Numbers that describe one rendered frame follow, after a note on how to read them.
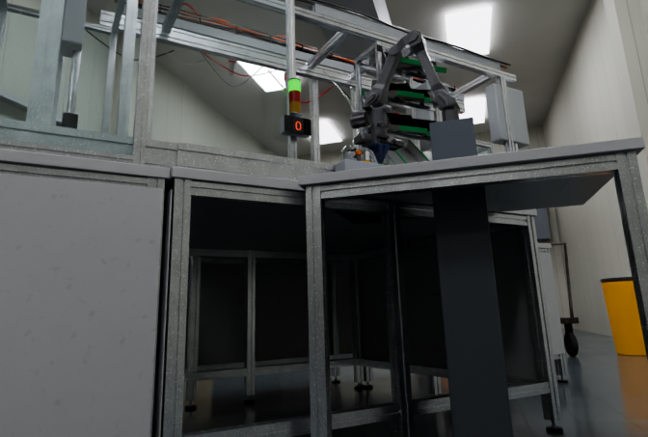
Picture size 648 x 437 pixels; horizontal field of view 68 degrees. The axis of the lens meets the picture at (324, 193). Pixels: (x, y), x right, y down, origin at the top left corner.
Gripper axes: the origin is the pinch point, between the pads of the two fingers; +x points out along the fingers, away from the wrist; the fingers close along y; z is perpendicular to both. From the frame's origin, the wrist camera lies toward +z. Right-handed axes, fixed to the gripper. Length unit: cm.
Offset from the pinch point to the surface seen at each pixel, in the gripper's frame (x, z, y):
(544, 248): 17, 69, -182
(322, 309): 53, -13, 33
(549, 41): -338, 265, -532
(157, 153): 9, 5, 76
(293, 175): 10.5, 3.1, 33.1
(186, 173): 16, -5, 70
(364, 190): 20.6, -22.7, 23.4
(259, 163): 8.1, 3.2, 44.9
